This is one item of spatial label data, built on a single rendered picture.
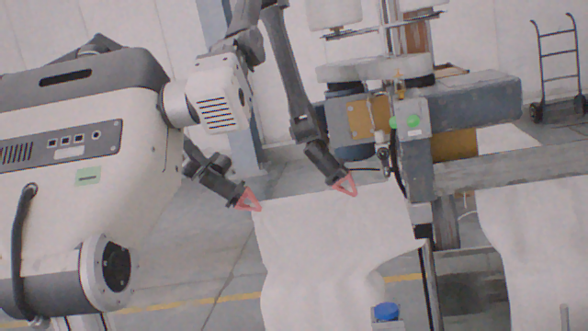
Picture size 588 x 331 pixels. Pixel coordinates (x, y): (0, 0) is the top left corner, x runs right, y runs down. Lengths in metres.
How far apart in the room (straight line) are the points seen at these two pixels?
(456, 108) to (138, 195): 0.75
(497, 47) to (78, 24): 5.24
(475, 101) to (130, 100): 0.78
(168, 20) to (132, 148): 5.93
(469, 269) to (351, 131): 0.62
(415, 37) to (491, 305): 0.94
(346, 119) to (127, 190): 0.90
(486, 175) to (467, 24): 5.11
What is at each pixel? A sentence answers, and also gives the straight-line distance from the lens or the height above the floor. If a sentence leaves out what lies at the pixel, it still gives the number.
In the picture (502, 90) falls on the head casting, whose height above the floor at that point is 1.31.
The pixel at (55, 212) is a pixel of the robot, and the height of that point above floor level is 1.32.
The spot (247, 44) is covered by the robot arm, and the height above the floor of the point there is 1.53.
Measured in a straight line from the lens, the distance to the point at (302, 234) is 1.53.
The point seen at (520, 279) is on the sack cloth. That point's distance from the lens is 1.57.
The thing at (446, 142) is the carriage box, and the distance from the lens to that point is 1.58.
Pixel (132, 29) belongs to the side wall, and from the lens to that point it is 7.00.
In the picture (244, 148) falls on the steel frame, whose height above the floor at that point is 0.35.
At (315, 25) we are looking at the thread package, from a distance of 1.52.
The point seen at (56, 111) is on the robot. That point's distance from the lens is 1.07.
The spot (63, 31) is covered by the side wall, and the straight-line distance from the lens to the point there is 7.44.
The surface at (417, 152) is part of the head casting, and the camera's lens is 1.27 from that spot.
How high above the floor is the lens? 1.52
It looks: 14 degrees down
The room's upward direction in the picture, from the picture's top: 12 degrees counter-clockwise
